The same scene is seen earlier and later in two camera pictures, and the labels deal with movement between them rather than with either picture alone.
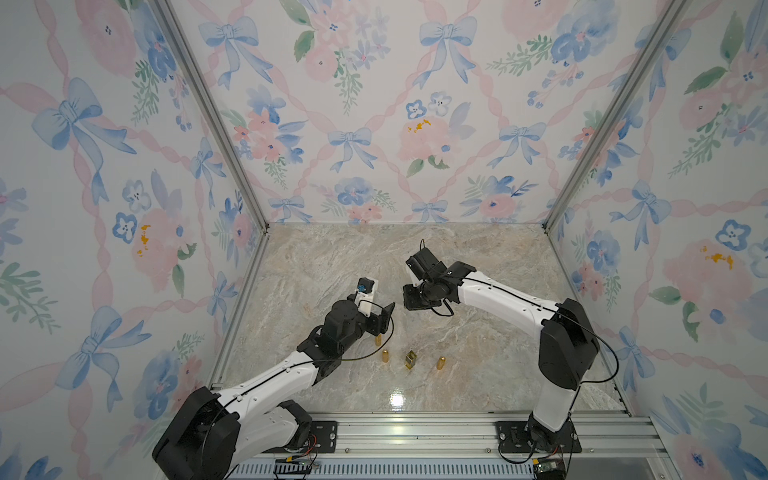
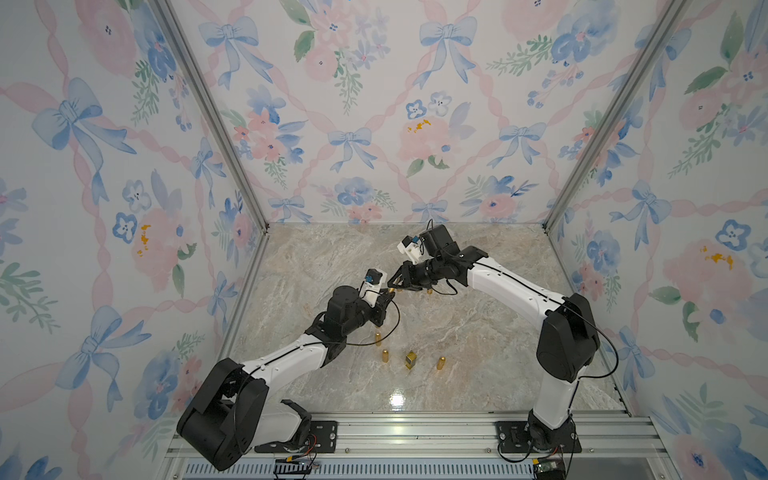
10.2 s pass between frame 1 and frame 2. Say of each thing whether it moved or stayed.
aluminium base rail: stayed
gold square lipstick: stayed
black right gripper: moved
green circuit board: stayed
